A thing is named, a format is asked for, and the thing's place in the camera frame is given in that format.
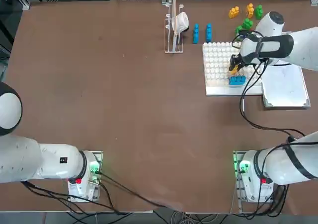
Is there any black base cable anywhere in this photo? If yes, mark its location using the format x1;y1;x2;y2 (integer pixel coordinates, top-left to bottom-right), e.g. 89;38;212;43
21;181;125;215
98;173;172;209

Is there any white studded baseplate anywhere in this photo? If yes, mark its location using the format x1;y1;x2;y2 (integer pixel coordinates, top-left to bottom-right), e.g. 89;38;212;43
202;42;263;96

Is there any blue three-stud toy block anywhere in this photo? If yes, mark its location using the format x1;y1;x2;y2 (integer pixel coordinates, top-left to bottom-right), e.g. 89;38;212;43
192;23;200;45
228;75;247;88
205;23;213;43

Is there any white wire cup rack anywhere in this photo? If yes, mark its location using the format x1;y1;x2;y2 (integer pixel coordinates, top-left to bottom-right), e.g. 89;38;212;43
164;4;185;54

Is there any metal-framed whiteboard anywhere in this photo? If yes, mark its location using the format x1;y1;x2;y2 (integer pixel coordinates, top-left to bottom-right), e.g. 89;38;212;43
258;60;311;108

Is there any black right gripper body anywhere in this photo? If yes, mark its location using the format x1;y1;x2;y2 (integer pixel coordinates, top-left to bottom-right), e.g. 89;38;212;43
231;54;248;68

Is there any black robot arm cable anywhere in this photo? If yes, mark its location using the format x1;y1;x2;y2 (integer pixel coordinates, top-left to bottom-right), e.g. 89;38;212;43
239;65;306;138

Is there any wooden rack rod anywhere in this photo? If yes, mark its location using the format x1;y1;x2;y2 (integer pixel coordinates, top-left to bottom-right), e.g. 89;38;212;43
172;0;177;37

